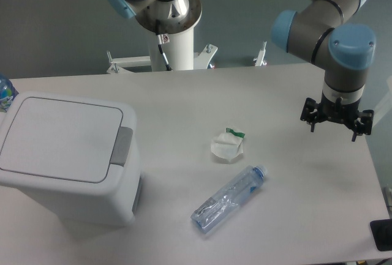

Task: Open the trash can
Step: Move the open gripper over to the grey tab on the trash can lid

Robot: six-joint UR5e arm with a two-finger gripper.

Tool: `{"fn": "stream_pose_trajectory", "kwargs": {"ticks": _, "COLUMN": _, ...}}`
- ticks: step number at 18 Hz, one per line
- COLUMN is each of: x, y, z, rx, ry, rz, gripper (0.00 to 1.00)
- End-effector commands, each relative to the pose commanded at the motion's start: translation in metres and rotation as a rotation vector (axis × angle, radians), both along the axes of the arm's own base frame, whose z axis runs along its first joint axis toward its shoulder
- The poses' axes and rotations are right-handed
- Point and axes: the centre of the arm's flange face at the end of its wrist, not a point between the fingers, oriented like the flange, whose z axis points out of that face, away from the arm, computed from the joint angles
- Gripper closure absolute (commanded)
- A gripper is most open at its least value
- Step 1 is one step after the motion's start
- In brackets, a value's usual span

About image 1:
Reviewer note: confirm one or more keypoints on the white frame at right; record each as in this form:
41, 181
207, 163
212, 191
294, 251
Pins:
384, 105

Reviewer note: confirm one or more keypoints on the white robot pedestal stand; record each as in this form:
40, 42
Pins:
176, 53

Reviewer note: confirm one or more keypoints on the clear plastic water bottle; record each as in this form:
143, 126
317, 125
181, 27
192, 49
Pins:
228, 198

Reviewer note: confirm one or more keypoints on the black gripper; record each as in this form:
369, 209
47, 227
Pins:
360, 122

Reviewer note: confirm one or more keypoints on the blue labelled drink bottle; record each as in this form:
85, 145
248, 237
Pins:
8, 93

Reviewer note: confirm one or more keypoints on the black device at edge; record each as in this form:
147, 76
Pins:
381, 231

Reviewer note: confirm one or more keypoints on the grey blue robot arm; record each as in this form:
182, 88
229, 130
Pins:
320, 35

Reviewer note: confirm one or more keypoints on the white plastic trash can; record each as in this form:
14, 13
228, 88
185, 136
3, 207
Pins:
76, 156

